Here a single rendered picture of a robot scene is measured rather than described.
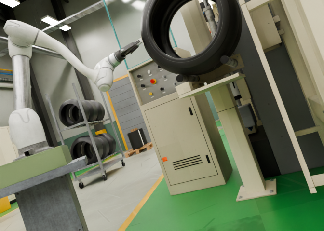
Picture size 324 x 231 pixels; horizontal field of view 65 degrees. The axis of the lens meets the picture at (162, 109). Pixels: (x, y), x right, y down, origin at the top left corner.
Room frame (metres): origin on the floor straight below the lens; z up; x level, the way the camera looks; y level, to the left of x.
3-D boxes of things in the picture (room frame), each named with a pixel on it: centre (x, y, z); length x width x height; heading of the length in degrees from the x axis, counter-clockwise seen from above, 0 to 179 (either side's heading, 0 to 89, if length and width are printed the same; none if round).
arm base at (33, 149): (1.43, 0.76, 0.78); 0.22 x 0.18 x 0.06; 12
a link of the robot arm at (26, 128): (1.46, 0.77, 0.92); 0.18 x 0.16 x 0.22; 35
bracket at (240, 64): (1.79, -0.43, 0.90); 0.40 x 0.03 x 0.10; 66
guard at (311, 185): (1.28, -0.57, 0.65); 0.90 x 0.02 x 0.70; 156
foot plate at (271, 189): (1.86, -0.45, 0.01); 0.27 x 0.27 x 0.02; 66
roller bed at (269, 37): (1.67, -0.80, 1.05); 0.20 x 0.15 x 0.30; 156
